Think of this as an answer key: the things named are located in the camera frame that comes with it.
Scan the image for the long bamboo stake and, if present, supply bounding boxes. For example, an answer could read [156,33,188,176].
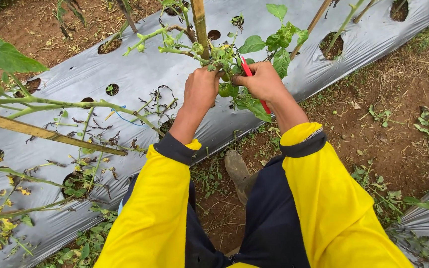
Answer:
[0,110,128,157]

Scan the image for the bare tomato stem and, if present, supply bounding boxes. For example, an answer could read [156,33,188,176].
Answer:
[324,0,366,56]

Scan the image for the green tomato plant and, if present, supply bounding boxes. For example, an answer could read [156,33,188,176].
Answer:
[123,4,310,123]

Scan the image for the person's dark trousers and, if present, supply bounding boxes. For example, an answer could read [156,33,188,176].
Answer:
[119,154,312,268]

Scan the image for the person's left hand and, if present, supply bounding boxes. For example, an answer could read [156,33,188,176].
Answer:
[183,65,225,112]

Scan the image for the blue string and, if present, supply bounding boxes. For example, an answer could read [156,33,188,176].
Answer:
[105,105,150,128]

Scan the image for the person's muddy rubber boot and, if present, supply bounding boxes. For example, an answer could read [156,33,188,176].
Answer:
[224,150,260,206]

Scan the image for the silver plastic mulch sheet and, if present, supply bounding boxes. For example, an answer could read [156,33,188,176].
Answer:
[390,173,429,268]
[0,0,429,268]

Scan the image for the dark wooden stake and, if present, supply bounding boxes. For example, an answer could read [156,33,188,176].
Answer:
[116,0,139,34]

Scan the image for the green unripe tomato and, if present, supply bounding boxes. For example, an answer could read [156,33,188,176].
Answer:
[218,83,234,98]

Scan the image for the person's right hand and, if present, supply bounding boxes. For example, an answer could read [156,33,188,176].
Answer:
[232,61,289,105]

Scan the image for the thin bamboo stake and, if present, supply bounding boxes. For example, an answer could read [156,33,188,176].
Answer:
[290,0,332,61]

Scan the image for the large leafy tomato plant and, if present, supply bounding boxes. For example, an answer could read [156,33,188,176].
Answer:
[0,7,165,231]

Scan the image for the red-handled pruning shears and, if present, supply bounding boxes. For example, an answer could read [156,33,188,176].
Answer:
[238,52,272,115]

